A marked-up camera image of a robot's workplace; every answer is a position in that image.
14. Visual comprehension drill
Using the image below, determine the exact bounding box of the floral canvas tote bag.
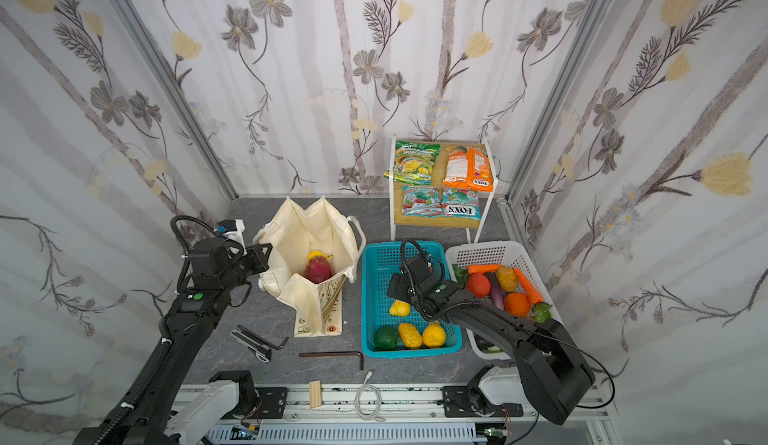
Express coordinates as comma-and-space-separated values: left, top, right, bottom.
252, 197, 367, 338

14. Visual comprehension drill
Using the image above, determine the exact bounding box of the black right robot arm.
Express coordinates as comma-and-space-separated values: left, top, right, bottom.
387, 255, 595, 425

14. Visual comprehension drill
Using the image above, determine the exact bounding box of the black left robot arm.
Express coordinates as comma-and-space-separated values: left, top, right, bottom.
74, 236, 273, 444

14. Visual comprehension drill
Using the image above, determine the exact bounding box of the cherry mint candy bag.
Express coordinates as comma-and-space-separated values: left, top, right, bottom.
401, 185, 443, 217

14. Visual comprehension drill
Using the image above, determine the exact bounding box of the Fox's mint blossom candy bag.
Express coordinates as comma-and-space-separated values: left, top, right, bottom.
441, 187, 482, 220

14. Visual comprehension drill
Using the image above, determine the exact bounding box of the green lemon candy bag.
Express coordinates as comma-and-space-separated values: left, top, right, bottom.
384, 140, 441, 186

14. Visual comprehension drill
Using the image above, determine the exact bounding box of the orange candy bag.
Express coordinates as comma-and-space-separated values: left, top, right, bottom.
443, 145, 493, 192

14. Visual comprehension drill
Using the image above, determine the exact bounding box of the small yellow lemon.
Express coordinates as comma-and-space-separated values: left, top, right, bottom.
389, 300, 411, 317

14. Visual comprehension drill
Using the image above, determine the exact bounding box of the teal plastic basket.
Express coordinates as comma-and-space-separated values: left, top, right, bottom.
361, 242, 463, 359

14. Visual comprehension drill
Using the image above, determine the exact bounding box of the green avocado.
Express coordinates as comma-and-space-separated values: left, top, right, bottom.
373, 325, 399, 351

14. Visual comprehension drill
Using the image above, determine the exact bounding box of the yellow corn cob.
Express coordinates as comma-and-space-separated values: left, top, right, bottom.
398, 322, 423, 350

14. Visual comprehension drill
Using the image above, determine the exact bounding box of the red tomato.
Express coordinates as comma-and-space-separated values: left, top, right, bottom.
466, 273, 491, 298

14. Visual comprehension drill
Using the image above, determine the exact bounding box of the orange carrot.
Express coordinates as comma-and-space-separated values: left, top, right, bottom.
467, 264, 501, 275
512, 267, 544, 306

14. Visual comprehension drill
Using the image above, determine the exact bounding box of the large yellow citrus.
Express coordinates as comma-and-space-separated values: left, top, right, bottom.
422, 322, 447, 349

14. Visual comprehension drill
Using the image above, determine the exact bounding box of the long purple eggplant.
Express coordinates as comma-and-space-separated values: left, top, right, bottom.
484, 272, 505, 310

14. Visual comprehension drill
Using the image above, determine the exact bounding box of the white plastic basket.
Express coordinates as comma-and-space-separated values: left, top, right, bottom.
445, 240, 563, 323

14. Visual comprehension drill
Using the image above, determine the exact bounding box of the black metal clamp tool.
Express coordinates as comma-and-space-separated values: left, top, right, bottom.
230, 325, 289, 363

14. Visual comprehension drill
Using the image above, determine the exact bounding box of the white wooden shelf rack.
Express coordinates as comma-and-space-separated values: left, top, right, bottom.
387, 134, 498, 244

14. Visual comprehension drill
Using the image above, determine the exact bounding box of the large black allen key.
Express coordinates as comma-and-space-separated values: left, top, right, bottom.
298, 350, 365, 371

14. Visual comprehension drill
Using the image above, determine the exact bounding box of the small wooden block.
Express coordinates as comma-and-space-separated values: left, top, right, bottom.
308, 380, 323, 409

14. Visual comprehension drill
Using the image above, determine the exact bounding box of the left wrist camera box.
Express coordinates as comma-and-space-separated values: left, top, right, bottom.
216, 219, 245, 241

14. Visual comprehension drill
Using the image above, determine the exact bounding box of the white coiled cable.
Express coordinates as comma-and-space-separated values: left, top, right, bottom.
353, 370, 385, 423

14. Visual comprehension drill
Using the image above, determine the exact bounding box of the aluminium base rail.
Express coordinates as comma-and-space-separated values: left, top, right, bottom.
168, 383, 621, 444

